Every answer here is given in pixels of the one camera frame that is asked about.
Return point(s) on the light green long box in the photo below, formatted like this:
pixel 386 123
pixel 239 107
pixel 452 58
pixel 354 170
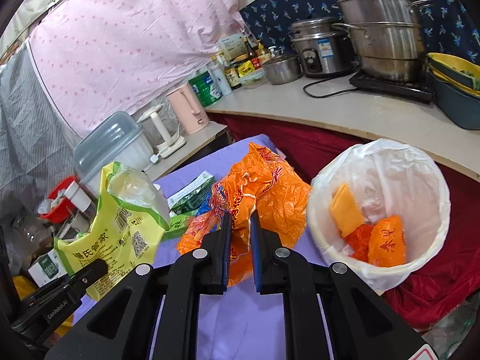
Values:
pixel 176 227

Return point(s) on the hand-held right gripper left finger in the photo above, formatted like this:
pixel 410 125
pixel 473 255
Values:
pixel 226 247

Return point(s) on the purple tablecloth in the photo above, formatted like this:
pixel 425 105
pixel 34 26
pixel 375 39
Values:
pixel 243 326

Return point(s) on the small steel pot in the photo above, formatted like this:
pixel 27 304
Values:
pixel 281 69

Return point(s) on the tall brown sauce bottle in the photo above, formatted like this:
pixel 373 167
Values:
pixel 255 58

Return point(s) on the pink dotted sheet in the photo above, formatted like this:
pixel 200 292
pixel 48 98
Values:
pixel 131 45

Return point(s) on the yellow seasoning packet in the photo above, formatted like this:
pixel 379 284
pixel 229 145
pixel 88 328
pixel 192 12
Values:
pixel 246 68

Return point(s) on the clear jar white lid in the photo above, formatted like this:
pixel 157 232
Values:
pixel 78 197

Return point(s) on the steel rice cooker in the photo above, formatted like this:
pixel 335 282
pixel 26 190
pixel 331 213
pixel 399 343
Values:
pixel 318 52

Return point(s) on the red cloth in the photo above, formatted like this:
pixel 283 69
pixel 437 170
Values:
pixel 431 300

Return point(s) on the white bottle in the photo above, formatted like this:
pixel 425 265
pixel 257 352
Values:
pixel 221 78

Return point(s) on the black induction cooker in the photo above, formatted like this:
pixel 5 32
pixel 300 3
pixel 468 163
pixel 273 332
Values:
pixel 393 86

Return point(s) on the white green cardboard box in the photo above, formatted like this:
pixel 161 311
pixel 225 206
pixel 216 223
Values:
pixel 45 266

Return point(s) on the yellow bowl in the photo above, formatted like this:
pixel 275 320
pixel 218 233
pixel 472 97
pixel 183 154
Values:
pixel 450 63

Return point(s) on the red basin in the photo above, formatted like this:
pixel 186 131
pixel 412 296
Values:
pixel 56 213

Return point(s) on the glass food container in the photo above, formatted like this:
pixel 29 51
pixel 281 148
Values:
pixel 253 79

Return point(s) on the red-orange plastic bag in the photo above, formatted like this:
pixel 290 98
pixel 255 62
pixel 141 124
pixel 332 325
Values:
pixel 358 240

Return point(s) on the dark sauce bottle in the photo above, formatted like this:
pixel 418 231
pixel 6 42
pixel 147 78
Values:
pixel 232 77

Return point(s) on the blue floral cloth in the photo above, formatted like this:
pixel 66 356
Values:
pixel 285 7

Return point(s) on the yellow-green snack bag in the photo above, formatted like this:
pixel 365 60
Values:
pixel 112 240

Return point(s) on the large steel steamer pot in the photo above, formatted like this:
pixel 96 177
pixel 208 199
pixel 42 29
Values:
pixel 382 37

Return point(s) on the white power plug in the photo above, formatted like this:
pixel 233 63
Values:
pixel 154 158

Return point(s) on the glass jar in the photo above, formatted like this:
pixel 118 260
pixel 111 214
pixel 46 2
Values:
pixel 32 234

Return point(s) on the small orange printed plastic bag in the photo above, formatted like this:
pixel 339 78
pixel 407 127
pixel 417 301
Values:
pixel 388 240

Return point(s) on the white dish box grey lid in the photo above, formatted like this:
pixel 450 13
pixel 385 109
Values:
pixel 108 138

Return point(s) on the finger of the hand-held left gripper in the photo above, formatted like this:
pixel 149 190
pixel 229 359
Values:
pixel 93 272

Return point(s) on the grey striped cloth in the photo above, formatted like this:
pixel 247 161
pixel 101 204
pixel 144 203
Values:
pixel 30 138

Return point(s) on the pink electric kettle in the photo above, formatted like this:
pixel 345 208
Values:
pixel 185 108

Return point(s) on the dark green white box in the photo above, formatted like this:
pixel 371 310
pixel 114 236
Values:
pixel 191 195

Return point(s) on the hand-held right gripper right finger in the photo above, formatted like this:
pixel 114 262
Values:
pixel 257 255

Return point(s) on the large orange printed plastic bag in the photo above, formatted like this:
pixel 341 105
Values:
pixel 277 195

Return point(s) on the trash bin with white liner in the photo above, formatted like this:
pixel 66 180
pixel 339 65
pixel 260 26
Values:
pixel 423 195

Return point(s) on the green-white paper packet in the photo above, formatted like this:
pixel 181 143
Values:
pixel 232 45

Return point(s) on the green tin can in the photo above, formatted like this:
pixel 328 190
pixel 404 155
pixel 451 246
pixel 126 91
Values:
pixel 204 90

